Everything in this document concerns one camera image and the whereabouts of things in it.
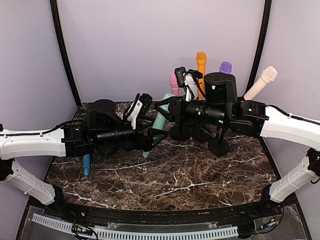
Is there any green microphone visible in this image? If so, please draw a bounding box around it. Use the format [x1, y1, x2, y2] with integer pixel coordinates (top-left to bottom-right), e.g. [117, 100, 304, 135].
[143, 93, 174, 158]

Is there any black stand of beige microphone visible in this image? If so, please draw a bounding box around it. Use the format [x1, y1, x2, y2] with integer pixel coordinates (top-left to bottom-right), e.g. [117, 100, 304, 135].
[208, 125, 230, 155]

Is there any blue microphone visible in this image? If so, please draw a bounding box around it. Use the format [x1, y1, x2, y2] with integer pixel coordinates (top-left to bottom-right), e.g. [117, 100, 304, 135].
[83, 154, 91, 177]

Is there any beige microphone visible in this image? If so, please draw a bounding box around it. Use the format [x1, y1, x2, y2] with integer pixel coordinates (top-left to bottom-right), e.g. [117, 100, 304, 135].
[243, 66, 278, 101]

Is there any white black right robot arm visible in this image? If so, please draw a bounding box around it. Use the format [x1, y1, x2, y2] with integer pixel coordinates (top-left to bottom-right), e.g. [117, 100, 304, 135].
[155, 72, 320, 217]

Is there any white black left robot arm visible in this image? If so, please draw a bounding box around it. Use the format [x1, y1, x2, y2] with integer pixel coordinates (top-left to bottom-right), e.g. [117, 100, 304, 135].
[0, 99, 169, 218]

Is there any pink microphone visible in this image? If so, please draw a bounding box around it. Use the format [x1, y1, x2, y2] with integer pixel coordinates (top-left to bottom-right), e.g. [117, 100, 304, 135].
[169, 72, 180, 97]

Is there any black stand of pink microphone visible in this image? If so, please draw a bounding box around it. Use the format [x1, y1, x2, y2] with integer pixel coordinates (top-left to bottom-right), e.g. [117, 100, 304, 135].
[169, 124, 191, 141]

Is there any black stand of orange microphone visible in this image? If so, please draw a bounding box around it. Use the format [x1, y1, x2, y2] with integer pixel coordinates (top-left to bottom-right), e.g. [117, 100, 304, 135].
[187, 69, 203, 80]

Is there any black stand of purple microphone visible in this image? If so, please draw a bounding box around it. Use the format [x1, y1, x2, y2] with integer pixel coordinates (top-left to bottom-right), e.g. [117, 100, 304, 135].
[191, 125, 212, 142]

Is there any orange microphone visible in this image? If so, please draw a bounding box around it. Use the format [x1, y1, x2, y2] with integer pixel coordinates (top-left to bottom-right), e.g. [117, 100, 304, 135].
[196, 51, 207, 92]

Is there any purple microphone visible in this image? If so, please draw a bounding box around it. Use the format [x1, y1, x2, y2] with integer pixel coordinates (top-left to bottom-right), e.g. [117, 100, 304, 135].
[219, 61, 232, 75]

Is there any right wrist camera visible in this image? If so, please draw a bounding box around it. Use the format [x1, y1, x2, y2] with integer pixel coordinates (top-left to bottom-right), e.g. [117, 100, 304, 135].
[174, 66, 186, 88]

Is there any black right corner post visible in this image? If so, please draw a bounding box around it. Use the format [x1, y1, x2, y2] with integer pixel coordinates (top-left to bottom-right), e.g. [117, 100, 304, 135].
[249, 0, 273, 81]

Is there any black corner post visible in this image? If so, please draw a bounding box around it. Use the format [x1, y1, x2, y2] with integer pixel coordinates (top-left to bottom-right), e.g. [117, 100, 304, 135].
[49, 0, 82, 108]
[249, 0, 273, 81]

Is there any white slotted cable duct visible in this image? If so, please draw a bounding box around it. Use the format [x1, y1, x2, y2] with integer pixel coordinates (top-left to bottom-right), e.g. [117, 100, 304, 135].
[31, 213, 239, 240]

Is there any black front rail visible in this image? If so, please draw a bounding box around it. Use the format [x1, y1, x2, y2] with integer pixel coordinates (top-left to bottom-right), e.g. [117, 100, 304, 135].
[27, 197, 284, 227]

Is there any black left corner post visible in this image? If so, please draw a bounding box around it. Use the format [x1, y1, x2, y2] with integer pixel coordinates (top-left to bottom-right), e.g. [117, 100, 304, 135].
[49, 0, 82, 108]

